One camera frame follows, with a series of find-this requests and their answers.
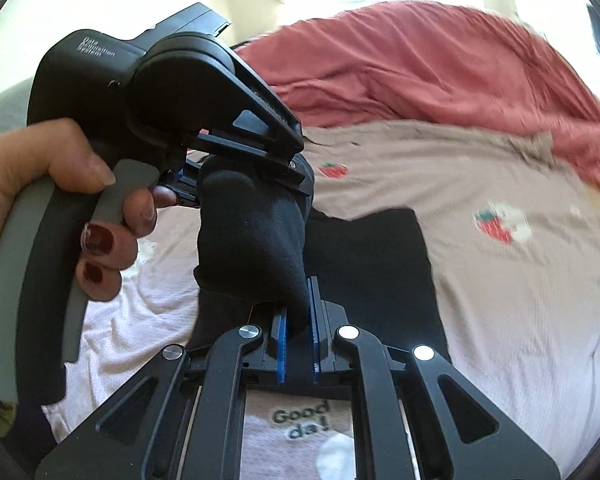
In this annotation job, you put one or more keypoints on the person's left hand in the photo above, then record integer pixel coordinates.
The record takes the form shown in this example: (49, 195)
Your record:
(25, 165)

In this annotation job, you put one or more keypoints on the strawberry print bed sheet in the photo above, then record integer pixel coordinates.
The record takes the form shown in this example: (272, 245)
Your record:
(480, 310)

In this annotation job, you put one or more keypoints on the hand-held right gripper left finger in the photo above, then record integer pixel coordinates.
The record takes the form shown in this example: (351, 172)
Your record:
(281, 350)

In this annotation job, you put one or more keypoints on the salmon red blanket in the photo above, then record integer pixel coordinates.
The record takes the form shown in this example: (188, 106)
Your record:
(405, 70)

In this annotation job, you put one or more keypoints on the black sock white lettering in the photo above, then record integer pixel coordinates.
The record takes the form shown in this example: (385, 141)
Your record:
(250, 230)

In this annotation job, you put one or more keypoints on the black garment with pink patch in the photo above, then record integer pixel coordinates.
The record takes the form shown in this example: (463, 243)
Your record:
(370, 270)

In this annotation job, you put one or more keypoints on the dark cloth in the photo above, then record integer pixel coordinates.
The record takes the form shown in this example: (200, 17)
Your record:
(15, 440)

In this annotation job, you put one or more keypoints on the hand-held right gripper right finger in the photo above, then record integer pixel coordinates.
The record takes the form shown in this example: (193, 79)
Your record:
(314, 340)

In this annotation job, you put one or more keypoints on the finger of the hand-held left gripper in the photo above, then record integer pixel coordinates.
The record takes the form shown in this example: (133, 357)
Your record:
(187, 190)
(265, 130)

